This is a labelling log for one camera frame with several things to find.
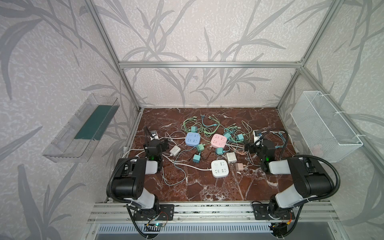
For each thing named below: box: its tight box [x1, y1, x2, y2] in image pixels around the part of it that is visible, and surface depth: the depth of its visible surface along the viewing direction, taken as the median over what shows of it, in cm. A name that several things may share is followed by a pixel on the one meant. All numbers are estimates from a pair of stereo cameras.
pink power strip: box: [210, 133, 228, 148], surface depth 101 cm
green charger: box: [197, 143, 206, 153], surface depth 98 cm
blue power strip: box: [185, 132, 201, 147], surface depth 101 cm
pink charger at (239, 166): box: [235, 162, 244, 172], surface depth 89 cm
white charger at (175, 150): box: [169, 145, 181, 157], surface depth 96 cm
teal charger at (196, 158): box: [192, 152, 201, 164], surface depth 93 cm
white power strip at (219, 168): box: [211, 159, 229, 178], surface depth 87 cm
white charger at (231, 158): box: [226, 152, 237, 164], surface depth 93 cm
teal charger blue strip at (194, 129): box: [191, 126, 198, 133], surface depth 107 cm
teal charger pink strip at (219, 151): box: [215, 147, 226, 156], surface depth 95 cm
